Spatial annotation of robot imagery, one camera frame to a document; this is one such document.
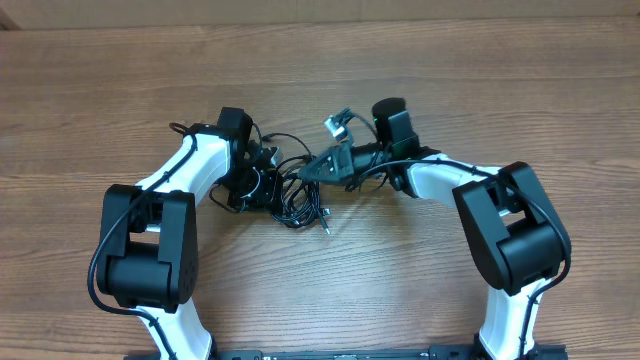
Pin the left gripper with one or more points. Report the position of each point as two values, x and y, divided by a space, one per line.
270 188

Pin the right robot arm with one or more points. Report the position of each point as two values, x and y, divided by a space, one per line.
516 238

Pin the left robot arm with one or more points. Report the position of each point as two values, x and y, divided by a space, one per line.
147 261

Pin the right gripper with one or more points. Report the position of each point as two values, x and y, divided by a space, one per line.
341 163

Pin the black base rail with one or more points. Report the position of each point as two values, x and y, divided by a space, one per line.
345 355

